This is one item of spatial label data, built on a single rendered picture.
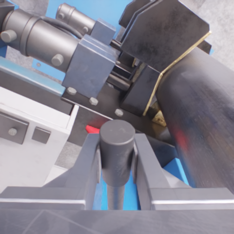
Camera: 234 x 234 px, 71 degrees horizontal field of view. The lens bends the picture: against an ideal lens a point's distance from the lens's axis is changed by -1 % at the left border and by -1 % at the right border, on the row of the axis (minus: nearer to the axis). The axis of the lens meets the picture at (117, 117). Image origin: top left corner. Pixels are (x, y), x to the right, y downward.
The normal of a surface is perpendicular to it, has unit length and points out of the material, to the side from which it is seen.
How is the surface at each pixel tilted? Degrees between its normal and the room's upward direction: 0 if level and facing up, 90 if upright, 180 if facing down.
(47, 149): 0
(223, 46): 0
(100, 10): 0
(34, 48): 11
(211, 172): 90
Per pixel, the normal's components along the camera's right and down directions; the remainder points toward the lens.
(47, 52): 0.04, 0.55
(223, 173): -0.86, -0.41
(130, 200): 0.49, -0.70
